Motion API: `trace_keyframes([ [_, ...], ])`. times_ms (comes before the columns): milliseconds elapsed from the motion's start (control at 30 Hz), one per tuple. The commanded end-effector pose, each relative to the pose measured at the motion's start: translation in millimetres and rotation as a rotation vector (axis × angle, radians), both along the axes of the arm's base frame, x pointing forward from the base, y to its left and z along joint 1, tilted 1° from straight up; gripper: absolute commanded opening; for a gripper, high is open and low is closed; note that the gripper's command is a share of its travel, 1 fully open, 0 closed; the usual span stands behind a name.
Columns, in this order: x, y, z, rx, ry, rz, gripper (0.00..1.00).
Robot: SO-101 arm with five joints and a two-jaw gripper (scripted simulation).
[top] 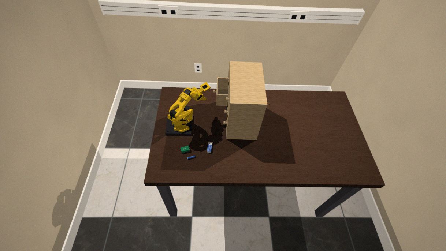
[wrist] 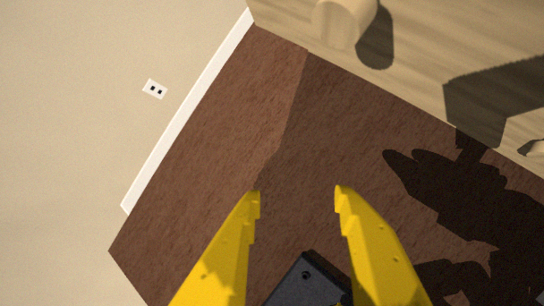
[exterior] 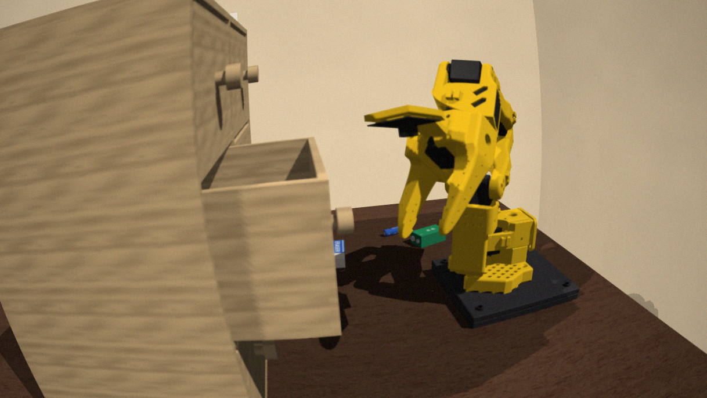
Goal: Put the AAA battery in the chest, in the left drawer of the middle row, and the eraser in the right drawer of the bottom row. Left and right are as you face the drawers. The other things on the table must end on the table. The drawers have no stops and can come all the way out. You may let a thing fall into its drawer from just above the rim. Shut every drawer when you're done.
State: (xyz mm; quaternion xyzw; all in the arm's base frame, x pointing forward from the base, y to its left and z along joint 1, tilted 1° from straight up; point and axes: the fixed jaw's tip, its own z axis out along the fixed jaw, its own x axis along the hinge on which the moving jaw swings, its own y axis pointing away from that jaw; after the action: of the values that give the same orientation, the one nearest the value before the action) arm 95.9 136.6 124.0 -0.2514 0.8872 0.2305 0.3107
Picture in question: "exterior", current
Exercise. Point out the wooden chest of drawers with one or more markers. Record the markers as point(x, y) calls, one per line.
point(106, 271)

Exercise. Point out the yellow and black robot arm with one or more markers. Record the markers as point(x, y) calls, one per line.
point(470, 86)

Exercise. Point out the blue aaa battery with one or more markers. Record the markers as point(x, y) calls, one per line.
point(390, 231)

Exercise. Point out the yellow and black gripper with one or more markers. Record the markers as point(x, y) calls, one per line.
point(463, 145)

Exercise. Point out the blue and white eraser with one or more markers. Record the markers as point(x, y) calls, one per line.
point(339, 251)

